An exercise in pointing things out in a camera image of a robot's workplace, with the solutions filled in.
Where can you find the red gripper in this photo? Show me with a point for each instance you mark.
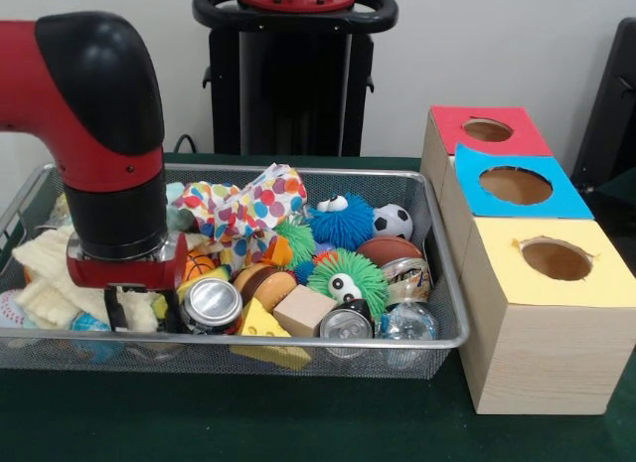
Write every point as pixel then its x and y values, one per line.
pixel 129 273

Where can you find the cream yellow waffle cloth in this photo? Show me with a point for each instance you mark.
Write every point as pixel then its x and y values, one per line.
pixel 40 278

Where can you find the green spiky ball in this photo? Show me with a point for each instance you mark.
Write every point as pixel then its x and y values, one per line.
pixel 348 278

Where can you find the blue spiky ball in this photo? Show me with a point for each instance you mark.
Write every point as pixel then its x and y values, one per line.
pixel 343 222

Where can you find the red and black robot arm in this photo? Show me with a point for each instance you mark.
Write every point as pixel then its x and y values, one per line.
pixel 99 114

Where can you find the wooden box with three holes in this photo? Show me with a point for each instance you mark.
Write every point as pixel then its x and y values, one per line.
pixel 547 353

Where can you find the silver metal can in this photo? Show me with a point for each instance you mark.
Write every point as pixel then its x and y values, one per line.
pixel 212 305
pixel 346 325

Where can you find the small orange basketball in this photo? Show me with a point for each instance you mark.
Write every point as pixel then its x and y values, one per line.
pixel 199 265

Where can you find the yellow plastic block toy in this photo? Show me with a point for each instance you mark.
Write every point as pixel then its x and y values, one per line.
pixel 263 328

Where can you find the dark green table cloth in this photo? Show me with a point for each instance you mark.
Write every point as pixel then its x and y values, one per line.
pixel 248 422

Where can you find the wooden cube block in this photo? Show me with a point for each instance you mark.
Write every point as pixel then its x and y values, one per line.
pixel 303 308

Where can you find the brown toy football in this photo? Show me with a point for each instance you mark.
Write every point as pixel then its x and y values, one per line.
pixel 390 250

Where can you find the small black white soccer ball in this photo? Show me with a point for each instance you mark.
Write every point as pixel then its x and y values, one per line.
pixel 394 221

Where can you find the black chair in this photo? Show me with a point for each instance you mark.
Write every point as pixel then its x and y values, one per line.
pixel 611 104

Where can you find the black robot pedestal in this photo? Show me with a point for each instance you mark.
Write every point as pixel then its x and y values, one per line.
pixel 288 84

